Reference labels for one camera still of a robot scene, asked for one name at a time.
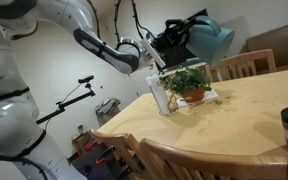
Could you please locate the white tv stand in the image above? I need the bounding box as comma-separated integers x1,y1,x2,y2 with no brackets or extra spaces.
158,54,227,76

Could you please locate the green potted plant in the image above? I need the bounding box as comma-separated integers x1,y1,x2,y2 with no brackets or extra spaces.
158,67,212,96

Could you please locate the brown leather armchair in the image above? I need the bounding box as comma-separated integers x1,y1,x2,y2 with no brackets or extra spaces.
246,25,288,71

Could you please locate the wooden chair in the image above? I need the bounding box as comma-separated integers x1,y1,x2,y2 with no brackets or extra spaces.
141,139,288,180
90,130,153,180
205,49,277,82

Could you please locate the white paper under pot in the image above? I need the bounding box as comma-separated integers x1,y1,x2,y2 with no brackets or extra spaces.
176,90,218,107

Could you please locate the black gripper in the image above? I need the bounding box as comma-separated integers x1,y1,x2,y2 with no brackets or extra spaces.
152,19,195,52

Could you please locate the black flat screen television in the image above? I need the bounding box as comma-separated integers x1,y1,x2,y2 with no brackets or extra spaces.
156,8,208,63

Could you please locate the right wooden chair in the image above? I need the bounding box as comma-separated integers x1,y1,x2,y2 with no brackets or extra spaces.
141,139,288,180

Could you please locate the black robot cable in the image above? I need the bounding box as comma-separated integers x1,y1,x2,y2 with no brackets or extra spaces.
113,0,158,46

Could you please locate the black camera on boom arm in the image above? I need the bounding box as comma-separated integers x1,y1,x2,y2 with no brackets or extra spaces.
36,75,95,124

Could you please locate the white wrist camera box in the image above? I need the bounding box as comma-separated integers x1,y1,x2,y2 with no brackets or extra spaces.
141,38,166,68

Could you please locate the terracotta plant pot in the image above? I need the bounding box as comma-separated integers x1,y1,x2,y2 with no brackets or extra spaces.
183,87,205,103

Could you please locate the grey cloth bundle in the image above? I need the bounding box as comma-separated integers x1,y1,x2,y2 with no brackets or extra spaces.
95,97,121,116

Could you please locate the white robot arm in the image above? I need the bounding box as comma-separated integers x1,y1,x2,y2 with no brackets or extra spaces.
0,0,165,180

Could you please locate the clutter on floor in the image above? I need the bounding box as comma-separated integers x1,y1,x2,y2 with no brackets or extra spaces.
71,132,131,180

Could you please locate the metal paper towel holder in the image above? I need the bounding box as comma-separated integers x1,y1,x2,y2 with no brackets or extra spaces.
159,108,178,117

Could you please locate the teal plastic watering can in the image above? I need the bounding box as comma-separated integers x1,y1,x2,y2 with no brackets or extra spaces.
186,16,235,66

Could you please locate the far left wooden chair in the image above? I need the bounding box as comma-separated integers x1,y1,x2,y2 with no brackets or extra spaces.
205,49,277,82

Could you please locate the dried plant sprig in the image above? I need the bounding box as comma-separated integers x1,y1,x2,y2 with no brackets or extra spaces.
167,91,178,113

